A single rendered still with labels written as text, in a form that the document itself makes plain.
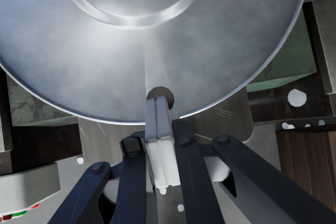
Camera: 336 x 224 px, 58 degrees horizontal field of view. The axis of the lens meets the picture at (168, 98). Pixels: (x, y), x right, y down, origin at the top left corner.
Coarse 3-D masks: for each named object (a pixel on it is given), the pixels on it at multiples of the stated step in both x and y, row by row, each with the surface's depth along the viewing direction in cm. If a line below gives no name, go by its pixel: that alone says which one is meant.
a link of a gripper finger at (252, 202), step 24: (216, 144) 14; (240, 144) 14; (240, 168) 12; (264, 168) 12; (240, 192) 13; (264, 192) 10; (288, 192) 10; (264, 216) 11; (288, 216) 9; (312, 216) 9
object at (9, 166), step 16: (0, 80) 40; (0, 96) 40; (0, 112) 39; (0, 128) 39; (16, 128) 43; (32, 128) 48; (48, 128) 54; (64, 128) 62; (0, 144) 38; (16, 144) 42; (32, 144) 47; (48, 144) 53; (64, 144) 60; (80, 144) 70; (0, 160) 40; (16, 160) 42; (32, 160) 46; (48, 160) 52
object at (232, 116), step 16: (240, 96) 24; (208, 112) 24; (224, 112) 24; (240, 112) 24; (80, 128) 25; (96, 128) 24; (112, 128) 24; (128, 128) 24; (144, 128) 24; (192, 128) 24; (208, 128) 24; (224, 128) 24; (240, 128) 24; (96, 144) 24; (112, 144) 24; (96, 160) 24; (112, 160) 24
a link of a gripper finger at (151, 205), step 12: (120, 144) 15; (132, 144) 15; (132, 156) 15; (144, 156) 15; (132, 168) 14; (144, 168) 14; (120, 180) 13; (132, 180) 13; (144, 180) 13; (120, 192) 12; (132, 192) 12; (144, 192) 12; (120, 204) 12; (132, 204) 11; (144, 204) 11; (156, 204) 15; (120, 216) 11; (132, 216) 11; (144, 216) 11; (156, 216) 14
